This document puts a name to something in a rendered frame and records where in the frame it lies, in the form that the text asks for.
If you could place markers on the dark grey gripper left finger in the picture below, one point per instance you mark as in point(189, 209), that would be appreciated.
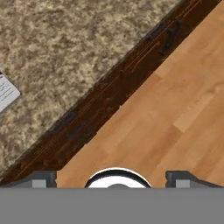
point(43, 178)

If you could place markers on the white and black round object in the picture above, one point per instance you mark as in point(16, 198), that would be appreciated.
point(116, 172)

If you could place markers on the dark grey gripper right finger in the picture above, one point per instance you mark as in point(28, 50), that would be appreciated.
point(180, 178)

